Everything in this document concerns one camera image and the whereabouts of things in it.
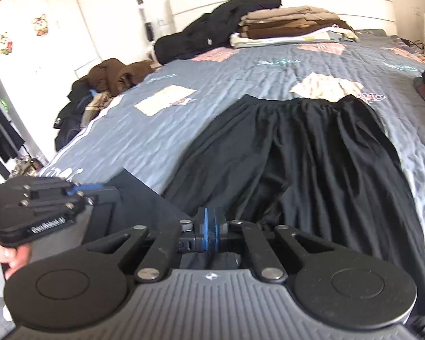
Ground plaid scarf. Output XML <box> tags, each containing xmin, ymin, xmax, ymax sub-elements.
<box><xmin>81</xmin><ymin>90</ymin><xmax>114</xmax><ymax>124</ymax></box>

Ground cartoon mouse sticker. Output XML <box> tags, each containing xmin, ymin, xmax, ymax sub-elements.
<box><xmin>0</xmin><ymin>32</ymin><xmax>15</xmax><ymax>55</ymax></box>
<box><xmin>32</xmin><ymin>14</ymin><xmax>51</xmax><ymax>38</ymax></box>

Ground stack of folded brown clothes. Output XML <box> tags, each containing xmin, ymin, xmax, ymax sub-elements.
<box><xmin>230</xmin><ymin>5</ymin><xmax>358</xmax><ymax>48</ymax></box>

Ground hanging black pants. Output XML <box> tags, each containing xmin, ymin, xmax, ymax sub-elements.
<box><xmin>0</xmin><ymin>78</ymin><xmax>25</xmax><ymax>163</ymax></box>

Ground black pants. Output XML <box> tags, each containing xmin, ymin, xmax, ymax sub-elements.
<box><xmin>108</xmin><ymin>94</ymin><xmax>425</xmax><ymax>316</ymax></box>
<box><xmin>0</xmin><ymin>78</ymin><xmax>25</xmax><ymax>163</ymax></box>

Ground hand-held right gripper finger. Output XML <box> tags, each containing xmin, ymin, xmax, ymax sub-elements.
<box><xmin>210</xmin><ymin>208</ymin><xmax>335</xmax><ymax>284</ymax></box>
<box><xmin>83</xmin><ymin>207</ymin><xmax>210</xmax><ymax>284</ymax></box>

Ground person's left hand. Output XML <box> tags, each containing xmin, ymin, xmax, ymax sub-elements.
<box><xmin>0</xmin><ymin>238</ymin><xmax>32</xmax><ymax>280</ymax></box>

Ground black jacket with logo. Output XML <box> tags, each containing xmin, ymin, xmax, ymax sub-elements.
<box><xmin>53</xmin><ymin>78</ymin><xmax>93</xmax><ymax>151</ymax></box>

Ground grey fish print blanket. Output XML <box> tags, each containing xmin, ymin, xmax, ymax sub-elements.
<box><xmin>39</xmin><ymin>28</ymin><xmax>425</xmax><ymax>312</ymax></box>

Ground black puffer jacket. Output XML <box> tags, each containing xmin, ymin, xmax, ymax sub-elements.
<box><xmin>154</xmin><ymin>0</ymin><xmax>282</xmax><ymax>66</ymax></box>

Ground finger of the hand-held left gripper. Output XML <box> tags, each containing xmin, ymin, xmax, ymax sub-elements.
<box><xmin>64</xmin><ymin>182</ymin><xmax>109</xmax><ymax>195</ymax></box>
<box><xmin>69</xmin><ymin>188</ymin><xmax>120</xmax><ymax>209</ymax></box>

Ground white wardrobe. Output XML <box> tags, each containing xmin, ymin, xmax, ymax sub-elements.
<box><xmin>0</xmin><ymin>0</ymin><xmax>103</xmax><ymax>165</ymax></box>

